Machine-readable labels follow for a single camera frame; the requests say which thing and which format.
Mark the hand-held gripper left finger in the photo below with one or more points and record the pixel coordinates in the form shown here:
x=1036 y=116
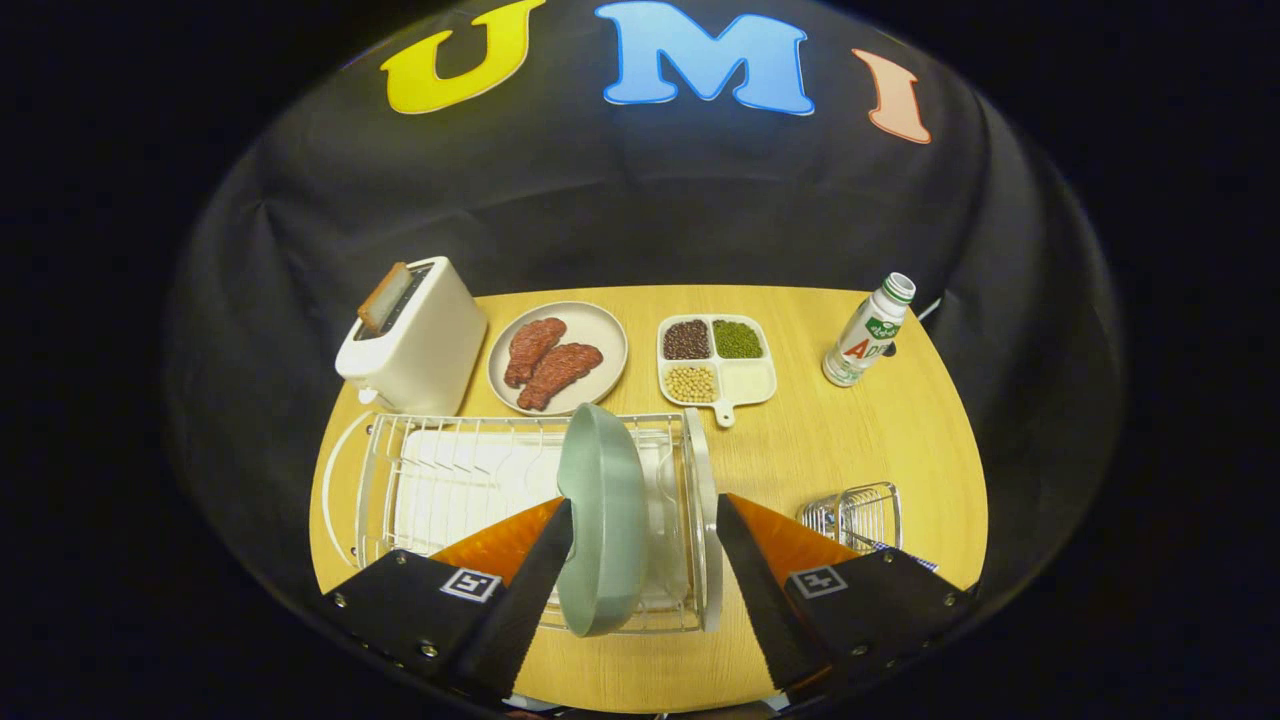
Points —
x=525 y=610

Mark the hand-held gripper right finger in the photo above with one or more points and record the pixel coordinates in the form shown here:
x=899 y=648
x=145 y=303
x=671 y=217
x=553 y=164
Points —
x=760 y=590

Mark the pale green plate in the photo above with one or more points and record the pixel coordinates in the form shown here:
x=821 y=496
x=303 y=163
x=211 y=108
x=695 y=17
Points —
x=605 y=520

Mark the white divided dish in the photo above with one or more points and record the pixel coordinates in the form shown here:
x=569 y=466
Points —
x=750 y=380

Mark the beige plate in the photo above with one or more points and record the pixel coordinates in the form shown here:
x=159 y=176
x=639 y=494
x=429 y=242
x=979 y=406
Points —
x=600 y=335

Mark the white drip tray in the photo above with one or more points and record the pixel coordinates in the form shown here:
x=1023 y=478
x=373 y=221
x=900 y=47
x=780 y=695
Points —
x=450 y=480

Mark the pile of yellow soybeans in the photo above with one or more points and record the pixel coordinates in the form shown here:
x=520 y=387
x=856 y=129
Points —
x=690 y=383

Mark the brown meat piece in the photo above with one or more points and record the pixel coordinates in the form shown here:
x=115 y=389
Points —
x=530 y=345
x=560 y=370

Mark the pile of green beans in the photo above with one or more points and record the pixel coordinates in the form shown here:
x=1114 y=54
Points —
x=737 y=340

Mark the pile of dark red beans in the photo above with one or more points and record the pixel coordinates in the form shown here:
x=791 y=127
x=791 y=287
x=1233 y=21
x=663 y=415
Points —
x=687 y=340

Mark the white milk bottle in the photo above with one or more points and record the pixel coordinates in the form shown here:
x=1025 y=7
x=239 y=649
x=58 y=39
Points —
x=865 y=340

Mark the white toaster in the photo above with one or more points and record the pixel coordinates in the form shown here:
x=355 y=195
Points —
x=420 y=360

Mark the brown toast slice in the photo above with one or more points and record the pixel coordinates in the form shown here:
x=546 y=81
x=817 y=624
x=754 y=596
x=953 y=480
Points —
x=383 y=298

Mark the black backdrop cloth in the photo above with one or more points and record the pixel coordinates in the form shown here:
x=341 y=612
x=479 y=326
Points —
x=600 y=200

